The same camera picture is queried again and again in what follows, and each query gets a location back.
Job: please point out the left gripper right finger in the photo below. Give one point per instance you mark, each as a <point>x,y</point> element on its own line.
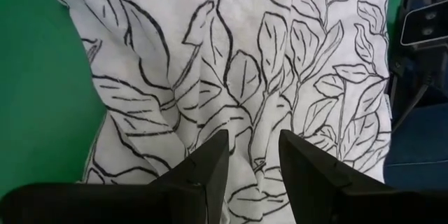
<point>332,199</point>

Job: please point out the person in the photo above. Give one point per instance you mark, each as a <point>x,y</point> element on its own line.
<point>420,140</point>

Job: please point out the green table mat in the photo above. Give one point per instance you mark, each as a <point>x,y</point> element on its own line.
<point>35,77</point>

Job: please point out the small white cloth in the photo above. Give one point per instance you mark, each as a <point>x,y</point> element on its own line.
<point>210,42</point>

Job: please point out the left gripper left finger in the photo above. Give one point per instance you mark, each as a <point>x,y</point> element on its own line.
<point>157,199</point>

